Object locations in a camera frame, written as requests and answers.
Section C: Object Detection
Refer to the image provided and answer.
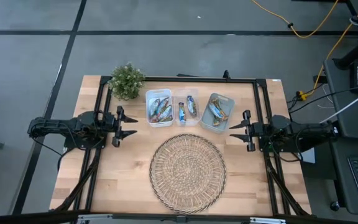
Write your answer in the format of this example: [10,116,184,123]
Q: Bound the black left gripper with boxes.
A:
[103,106,139,147]

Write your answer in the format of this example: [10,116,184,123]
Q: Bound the black frame bar silver brackets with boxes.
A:
[0,210,358,224]

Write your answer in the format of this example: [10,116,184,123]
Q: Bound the yellow cable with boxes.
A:
[312,0,358,94]
[250,0,340,40]

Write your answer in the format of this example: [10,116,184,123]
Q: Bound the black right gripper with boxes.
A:
[229,110,262,152]

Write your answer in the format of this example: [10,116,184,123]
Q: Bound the clear plastic bin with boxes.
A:
[173,88,202,127]

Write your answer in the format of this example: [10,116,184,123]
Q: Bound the black aluminium table frame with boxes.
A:
[50,74,312,217]

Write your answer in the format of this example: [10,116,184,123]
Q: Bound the white cable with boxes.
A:
[318,93,358,124]

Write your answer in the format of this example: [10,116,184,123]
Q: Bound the green artificial potted plant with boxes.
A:
[107,63,146,101]

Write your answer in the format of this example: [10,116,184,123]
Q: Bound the blue orange granola bar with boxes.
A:
[157,96,170,114]

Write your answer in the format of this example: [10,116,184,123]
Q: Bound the grey plastic bin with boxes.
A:
[200,92,236,134]

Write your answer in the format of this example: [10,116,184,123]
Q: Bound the black stand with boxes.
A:
[334,0,358,70]

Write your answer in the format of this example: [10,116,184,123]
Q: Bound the white plastic bin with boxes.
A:
[145,88,175,128]

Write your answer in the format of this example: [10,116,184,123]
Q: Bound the dark grey desk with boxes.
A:
[323,58,358,217]

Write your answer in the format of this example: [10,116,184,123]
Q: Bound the round woven straw placemat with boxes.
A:
[149,133,227,215]

